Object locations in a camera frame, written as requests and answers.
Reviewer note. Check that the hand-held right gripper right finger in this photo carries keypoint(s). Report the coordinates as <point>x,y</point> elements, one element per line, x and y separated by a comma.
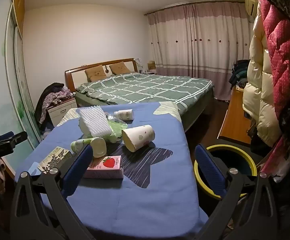
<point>207,170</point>

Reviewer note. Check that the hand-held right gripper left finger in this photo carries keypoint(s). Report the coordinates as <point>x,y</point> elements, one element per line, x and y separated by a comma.
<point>78,170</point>

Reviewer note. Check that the pink strawberry milk carton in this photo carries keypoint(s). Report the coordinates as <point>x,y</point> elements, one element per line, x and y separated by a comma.
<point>104,167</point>

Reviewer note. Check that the floral drink carton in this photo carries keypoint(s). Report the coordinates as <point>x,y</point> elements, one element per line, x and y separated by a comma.
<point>53,157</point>

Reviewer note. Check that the yellow-rimmed dark trash bin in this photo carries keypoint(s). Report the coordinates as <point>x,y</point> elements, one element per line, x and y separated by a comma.
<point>235,160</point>

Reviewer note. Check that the green bottle with white cap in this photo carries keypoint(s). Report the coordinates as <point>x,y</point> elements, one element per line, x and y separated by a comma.
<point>98,147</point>

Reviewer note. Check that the white foam net sleeve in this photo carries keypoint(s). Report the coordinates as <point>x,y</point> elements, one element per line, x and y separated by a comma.
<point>94,120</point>

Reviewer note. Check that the green plastic bag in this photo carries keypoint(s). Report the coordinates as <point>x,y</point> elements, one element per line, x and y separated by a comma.
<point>116,130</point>

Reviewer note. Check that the white paper cup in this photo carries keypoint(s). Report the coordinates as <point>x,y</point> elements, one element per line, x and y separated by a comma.
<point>140,136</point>

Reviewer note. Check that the white pill bottle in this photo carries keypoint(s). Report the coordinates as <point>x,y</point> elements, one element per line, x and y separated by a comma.
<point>125,115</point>

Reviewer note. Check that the blue star-printed blanket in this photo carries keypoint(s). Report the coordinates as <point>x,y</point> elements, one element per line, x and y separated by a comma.
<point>160,180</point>

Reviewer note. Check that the white nightstand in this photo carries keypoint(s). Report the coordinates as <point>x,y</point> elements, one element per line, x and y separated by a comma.
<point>59,112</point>

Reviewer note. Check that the clothes pile on nightstand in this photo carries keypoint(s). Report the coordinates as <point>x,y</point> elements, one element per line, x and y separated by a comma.
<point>52,95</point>

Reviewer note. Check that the wooden desk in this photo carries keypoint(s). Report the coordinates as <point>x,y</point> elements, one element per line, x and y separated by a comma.
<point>235,120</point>

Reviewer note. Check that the pink patterned scarf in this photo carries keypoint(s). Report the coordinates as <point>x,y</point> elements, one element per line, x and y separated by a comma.
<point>276,152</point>

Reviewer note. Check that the white plastic bag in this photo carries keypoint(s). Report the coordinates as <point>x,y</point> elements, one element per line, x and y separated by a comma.
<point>283,166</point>

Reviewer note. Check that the wooden bed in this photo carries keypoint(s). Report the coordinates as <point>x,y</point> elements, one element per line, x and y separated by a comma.
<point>77,76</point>

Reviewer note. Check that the cream puffer jacket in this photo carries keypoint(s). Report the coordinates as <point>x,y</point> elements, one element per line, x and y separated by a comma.
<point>260,92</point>

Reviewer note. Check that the brown pillow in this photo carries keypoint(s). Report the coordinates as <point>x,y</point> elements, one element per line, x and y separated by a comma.
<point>94,72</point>
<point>120,68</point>

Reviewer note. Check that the green checked duvet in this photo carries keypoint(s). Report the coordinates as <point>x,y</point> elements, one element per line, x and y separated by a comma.
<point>147,87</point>

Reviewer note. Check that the dark clothes pile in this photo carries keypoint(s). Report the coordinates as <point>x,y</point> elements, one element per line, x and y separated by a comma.
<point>240,72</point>

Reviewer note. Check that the small cardboard box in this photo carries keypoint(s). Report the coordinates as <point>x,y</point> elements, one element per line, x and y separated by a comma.
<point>151,66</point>

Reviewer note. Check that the pink and white curtain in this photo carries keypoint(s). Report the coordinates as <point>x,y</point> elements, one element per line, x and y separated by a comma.
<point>197,42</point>

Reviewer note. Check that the red quilted jacket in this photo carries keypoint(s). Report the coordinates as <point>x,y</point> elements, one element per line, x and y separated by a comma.
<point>285,55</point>

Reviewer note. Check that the wall air conditioner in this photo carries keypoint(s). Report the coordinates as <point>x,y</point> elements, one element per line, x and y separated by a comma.
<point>250,2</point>

